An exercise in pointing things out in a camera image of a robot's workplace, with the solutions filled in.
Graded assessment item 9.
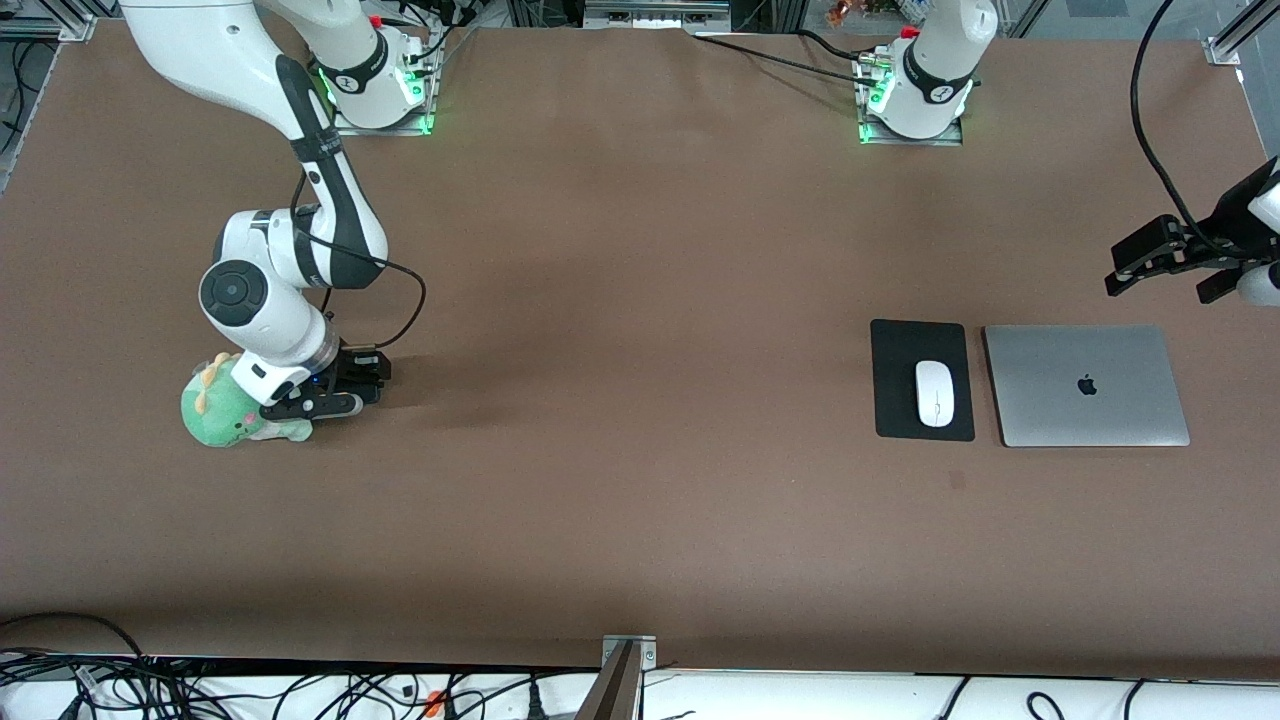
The white computer mouse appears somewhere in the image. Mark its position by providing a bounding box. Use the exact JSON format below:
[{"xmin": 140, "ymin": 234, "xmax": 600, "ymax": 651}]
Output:
[{"xmin": 915, "ymin": 360, "xmax": 956, "ymax": 429}]

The black mouse pad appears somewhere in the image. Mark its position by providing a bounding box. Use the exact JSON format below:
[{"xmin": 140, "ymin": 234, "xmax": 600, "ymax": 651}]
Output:
[{"xmin": 870, "ymin": 319, "xmax": 976, "ymax": 442}]

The green dinosaur plush toy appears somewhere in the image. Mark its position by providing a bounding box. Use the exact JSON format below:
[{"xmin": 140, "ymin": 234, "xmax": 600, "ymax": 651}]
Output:
[{"xmin": 180, "ymin": 352, "xmax": 314, "ymax": 448}]

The silver apple laptop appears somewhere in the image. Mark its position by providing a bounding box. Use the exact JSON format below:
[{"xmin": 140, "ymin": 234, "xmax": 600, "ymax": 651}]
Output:
[{"xmin": 983, "ymin": 324, "xmax": 1191, "ymax": 448}]

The aluminium profile beam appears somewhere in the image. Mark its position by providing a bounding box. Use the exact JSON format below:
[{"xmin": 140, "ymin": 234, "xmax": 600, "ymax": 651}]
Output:
[{"xmin": 578, "ymin": 635, "xmax": 659, "ymax": 720}]

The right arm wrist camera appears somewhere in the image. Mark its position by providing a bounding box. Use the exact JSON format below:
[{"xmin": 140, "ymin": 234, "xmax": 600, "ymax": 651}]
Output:
[{"xmin": 235, "ymin": 355, "xmax": 313, "ymax": 406}]

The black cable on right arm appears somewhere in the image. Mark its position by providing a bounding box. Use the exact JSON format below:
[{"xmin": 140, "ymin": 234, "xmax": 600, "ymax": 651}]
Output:
[{"xmin": 290, "ymin": 175, "xmax": 428, "ymax": 351}]

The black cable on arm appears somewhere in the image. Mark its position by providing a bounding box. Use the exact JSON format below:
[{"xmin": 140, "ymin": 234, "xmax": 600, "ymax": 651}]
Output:
[
  {"xmin": 290, "ymin": 175, "xmax": 428, "ymax": 351},
  {"xmin": 1130, "ymin": 0, "xmax": 1216, "ymax": 251}
]

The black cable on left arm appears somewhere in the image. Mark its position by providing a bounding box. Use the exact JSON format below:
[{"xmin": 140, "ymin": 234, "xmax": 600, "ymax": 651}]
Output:
[{"xmin": 1130, "ymin": 0, "xmax": 1216, "ymax": 251}]

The aluminium frame corner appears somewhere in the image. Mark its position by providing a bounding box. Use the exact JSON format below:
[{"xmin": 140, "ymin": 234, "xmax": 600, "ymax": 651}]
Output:
[
  {"xmin": 0, "ymin": 0, "xmax": 96, "ymax": 43},
  {"xmin": 1205, "ymin": 0, "xmax": 1280, "ymax": 66}
]

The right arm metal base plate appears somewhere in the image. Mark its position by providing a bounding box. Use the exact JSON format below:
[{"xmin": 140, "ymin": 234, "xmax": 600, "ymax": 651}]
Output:
[{"xmin": 328, "ymin": 28, "xmax": 438, "ymax": 136}]

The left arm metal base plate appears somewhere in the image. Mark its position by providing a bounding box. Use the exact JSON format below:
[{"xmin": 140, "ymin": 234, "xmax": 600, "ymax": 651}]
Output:
[{"xmin": 853, "ymin": 50, "xmax": 966, "ymax": 148}]

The black looped floor cable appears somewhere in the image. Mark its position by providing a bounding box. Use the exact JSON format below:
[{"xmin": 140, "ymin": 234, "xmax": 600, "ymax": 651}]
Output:
[{"xmin": 0, "ymin": 612, "xmax": 151, "ymax": 666}]

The short black table cable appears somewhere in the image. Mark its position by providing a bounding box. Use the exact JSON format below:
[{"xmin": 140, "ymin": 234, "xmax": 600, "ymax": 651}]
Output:
[{"xmin": 798, "ymin": 28, "xmax": 873, "ymax": 63}]

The long black table cable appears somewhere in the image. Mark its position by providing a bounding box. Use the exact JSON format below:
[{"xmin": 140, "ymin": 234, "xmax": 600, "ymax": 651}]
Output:
[{"xmin": 690, "ymin": 35, "xmax": 883, "ymax": 87}]

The metal bracket at table edge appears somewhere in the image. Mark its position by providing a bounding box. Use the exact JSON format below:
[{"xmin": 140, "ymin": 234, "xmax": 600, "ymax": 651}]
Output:
[{"xmin": 583, "ymin": 0, "xmax": 733, "ymax": 33}]

